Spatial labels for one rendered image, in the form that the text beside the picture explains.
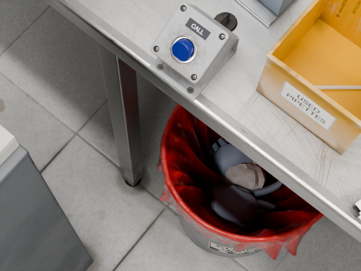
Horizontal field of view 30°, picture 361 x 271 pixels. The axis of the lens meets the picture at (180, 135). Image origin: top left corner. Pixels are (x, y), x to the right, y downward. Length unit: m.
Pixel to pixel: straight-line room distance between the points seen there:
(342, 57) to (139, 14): 0.26
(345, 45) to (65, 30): 1.11
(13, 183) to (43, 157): 0.89
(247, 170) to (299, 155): 0.67
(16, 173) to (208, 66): 0.26
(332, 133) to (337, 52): 0.12
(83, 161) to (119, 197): 0.13
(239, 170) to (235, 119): 0.67
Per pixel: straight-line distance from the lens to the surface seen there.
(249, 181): 1.47
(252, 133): 0.81
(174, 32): 0.78
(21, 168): 0.83
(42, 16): 1.89
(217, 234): 1.23
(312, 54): 0.86
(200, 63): 0.77
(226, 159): 1.48
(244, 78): 0.84
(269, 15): 0.87
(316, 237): 1.71
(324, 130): 0.80
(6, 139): 0.79
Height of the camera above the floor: 1.63
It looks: 71 degrees down
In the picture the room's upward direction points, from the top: 6 degrees clockwise
